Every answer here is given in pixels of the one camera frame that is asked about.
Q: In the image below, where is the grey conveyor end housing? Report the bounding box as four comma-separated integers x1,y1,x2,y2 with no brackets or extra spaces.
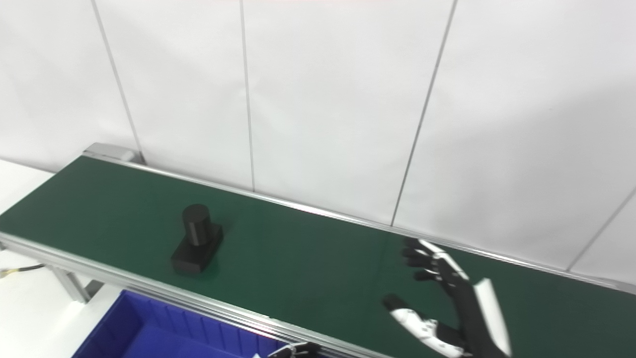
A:
83,143,146,165

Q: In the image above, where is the black cylinder-on-block part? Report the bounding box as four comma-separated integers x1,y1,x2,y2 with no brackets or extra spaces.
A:
170,203,225,276

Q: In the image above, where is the blue plastic bin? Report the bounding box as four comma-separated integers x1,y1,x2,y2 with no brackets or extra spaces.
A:
72,289,299,358

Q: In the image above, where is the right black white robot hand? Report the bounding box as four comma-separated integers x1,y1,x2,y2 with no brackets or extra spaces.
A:
382,238,513,358

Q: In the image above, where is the grey aluminium conveyor leg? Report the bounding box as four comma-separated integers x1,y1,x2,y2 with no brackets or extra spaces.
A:
44,265,106,304

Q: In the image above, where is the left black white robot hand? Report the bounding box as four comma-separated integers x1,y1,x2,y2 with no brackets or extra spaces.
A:
268,342,321,358

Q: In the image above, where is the yellow black floor cable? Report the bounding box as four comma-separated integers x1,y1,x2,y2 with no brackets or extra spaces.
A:
0,264,46,279

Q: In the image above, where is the green conveyor belt aluminium frame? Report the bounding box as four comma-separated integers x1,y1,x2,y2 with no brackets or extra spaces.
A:
0,149,636,358

